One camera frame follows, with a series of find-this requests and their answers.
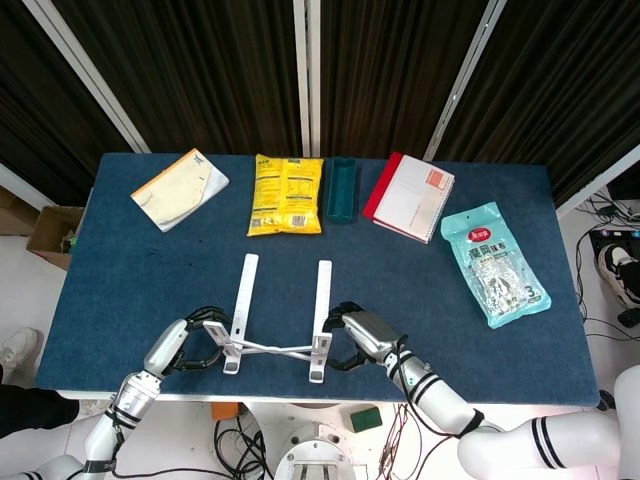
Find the black shoe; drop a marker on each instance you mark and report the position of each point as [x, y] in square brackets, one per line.
[630, 317]

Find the black trouser leg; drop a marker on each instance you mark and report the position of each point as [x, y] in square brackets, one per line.
[35, 410]

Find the black pleated curtain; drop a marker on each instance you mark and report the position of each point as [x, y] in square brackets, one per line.
[200, 75]
[40, 125]
[560, 90]
[390, 75]

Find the grey round robot base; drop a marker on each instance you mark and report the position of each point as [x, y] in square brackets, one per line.
[315, 450]

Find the cream paperback book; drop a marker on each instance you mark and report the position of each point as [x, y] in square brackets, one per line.
[180, 190]

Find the blue table cloth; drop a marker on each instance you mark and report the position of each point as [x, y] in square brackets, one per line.
[400, 280]

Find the orange block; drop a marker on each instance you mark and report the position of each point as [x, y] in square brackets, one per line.
[226, 411]

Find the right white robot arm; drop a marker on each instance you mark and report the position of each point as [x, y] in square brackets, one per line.
[445, 400]

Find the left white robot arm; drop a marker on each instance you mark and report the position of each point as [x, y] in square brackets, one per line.
[100, 440]

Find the black and white sneaker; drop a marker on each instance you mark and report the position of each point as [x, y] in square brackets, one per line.
[617, 265]

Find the open cardboard box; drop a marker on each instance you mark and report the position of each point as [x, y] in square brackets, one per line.
[47, 230]

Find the red cover notebook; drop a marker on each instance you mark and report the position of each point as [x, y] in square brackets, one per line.
[380, 190]

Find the white metal frame post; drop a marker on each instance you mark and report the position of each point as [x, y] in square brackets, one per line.
[462, 85]
[90, 80]
[307, 75]

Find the yellow snack bag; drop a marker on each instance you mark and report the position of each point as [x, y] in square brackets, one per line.
[285, 195]

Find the white spiral notebook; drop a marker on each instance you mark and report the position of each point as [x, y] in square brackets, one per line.
[410, 200]

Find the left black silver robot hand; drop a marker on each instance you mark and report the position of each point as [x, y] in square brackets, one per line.
[165, 345]

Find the teal plastic tray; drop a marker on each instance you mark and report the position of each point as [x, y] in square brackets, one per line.
[343, 192]

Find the white folding laptop stand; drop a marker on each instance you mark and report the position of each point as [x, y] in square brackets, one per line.
[248, 285]

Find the light blue product pouch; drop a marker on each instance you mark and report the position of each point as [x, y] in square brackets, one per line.
[480, 240]

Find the green foam block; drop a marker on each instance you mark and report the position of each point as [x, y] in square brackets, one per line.
[366, 420]

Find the flat brown cardboard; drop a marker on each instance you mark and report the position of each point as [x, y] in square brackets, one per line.
[10, 210]

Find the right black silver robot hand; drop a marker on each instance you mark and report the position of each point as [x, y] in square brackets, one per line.
[372, 330]

